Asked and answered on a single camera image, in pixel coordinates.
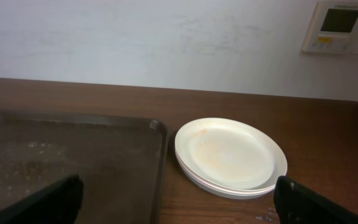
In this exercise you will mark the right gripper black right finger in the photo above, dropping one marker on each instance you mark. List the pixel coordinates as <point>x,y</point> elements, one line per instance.
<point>295,203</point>

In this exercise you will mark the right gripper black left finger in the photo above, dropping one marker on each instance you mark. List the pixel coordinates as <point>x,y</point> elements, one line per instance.
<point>59,202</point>

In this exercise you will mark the pink white plate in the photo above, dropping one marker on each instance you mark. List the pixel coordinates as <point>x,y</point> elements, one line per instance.
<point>220,187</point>

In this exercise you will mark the cream white plate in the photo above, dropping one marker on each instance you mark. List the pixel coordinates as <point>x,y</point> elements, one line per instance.
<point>230,153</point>

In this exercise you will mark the pale grey plate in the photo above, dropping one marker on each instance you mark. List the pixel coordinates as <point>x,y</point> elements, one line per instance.
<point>220,192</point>

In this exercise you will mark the large dark serving tray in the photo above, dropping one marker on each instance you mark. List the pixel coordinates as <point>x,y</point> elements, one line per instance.
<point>119,159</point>

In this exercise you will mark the white wall thermostat panel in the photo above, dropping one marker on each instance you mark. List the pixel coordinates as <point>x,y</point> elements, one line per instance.
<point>333,28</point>

